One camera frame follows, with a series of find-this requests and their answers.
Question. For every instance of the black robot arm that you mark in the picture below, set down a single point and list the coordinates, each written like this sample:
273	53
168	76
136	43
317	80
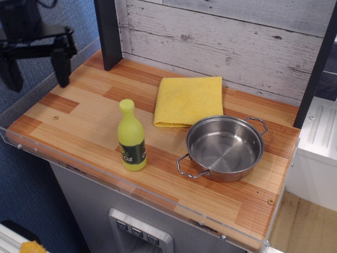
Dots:
24	35

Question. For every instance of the yellow-green olive oil bottle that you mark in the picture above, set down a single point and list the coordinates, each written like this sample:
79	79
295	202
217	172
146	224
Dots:
131	138

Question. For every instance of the grey toy fridge cabinet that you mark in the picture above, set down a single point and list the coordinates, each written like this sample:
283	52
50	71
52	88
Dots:
91	199

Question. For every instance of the orange object bottom left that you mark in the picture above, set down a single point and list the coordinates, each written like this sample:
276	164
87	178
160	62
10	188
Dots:
32	247

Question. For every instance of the black right vertical post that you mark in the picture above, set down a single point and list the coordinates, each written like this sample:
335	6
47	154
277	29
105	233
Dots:
318	68

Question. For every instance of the black left vertical post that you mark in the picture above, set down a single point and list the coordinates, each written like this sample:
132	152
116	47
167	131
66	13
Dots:
108	29

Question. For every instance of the white toy sink unit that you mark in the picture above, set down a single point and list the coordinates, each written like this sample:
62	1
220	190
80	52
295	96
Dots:
312	175

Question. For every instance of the black vertical post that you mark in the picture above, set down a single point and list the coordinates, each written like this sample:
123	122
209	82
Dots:
108	29
318	68

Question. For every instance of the white aluminium frame corner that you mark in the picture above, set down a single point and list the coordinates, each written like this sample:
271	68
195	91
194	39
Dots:
12	237

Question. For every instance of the stainless steel pot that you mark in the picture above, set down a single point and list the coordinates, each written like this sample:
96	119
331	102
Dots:
223	148

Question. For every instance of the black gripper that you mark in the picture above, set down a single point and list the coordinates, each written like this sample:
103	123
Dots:
53	41

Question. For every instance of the silver dispenser panel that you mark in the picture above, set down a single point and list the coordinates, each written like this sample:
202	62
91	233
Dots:
134	235

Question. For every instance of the clear acrylic table guard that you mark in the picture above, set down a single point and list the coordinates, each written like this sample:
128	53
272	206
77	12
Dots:
77	126

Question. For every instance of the yellow folded cloth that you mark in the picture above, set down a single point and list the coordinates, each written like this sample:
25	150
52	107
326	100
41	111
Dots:
182	101

